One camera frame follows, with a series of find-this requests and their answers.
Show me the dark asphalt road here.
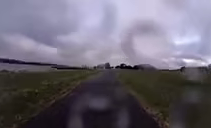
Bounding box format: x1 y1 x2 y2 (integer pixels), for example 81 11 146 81
22 69 161 128

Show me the distant row of trees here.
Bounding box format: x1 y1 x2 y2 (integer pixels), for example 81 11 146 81
92 62 157 71

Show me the dark wooded ridge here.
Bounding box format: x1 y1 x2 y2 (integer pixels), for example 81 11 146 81
0 56 84 70

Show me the green grass field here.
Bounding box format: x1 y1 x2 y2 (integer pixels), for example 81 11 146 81
0 69 104 128
116 69 211 128

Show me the pale field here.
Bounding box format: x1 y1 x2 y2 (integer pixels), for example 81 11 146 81
0 62 57 73

